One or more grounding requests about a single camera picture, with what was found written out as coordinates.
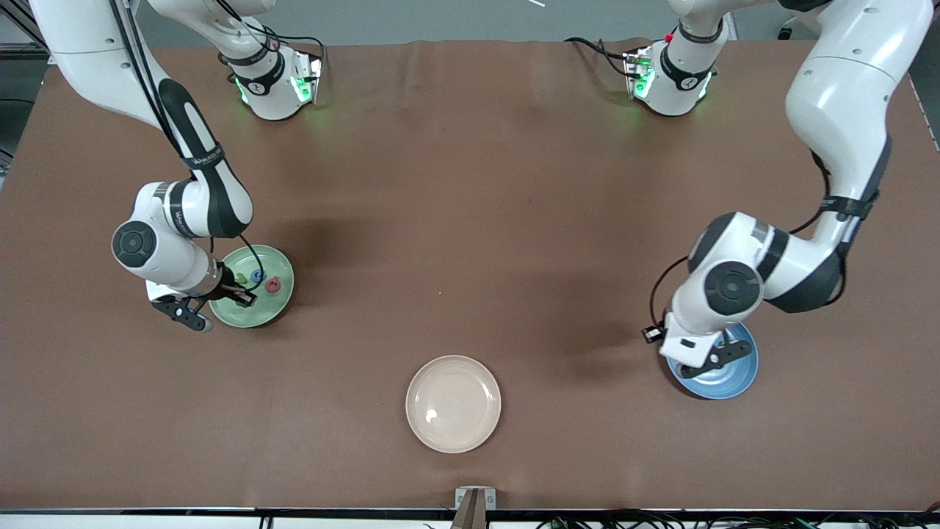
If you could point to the blue plate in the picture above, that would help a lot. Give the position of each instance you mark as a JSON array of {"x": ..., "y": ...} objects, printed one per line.
[{"x": 727, "y": 386}]

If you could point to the beige plate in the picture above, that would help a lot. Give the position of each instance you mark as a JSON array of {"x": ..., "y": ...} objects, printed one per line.
[{"x": 453, "y": 404}]

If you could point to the tan camera support pole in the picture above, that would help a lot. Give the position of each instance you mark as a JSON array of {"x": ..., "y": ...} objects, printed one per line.
[{"x": 470, "y": 514}]

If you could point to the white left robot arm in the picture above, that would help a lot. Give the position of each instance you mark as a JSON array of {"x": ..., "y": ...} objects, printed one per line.
[{"x": 844, "y": 81}]

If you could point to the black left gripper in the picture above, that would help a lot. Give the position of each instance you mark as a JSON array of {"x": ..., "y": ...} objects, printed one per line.
[{"x": 656, "y": 337}]

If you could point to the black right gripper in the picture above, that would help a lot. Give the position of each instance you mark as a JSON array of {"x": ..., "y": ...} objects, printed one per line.
[{"x": 227, "y": 292}]

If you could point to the red foam letter Q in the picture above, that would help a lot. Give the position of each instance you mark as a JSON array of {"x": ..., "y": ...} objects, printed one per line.
[{"x": 273, "y": 285}]

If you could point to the metal base connector bracket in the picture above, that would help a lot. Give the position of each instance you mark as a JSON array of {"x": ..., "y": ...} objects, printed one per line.
[
  {"x": 637, "y": 73},
  {"x": 307, "y": 77}
]

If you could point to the light green plate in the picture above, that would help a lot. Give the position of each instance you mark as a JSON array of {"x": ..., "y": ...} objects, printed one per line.
[{"x": 275, "y": 308}]

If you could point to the grey metal mounting bracket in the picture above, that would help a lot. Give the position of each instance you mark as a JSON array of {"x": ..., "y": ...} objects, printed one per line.
[{"x": 490, "y": 498}]

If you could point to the brown table mat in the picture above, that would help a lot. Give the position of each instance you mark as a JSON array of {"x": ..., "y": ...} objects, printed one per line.
[{"x": 470, "y": 147}]

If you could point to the aluminium frame post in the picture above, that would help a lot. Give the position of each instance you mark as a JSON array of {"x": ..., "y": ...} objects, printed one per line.
[{"x": 22, "y": 50}]

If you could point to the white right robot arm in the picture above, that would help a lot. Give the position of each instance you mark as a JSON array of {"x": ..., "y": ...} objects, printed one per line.
[{"x": 81, "y": 44}]

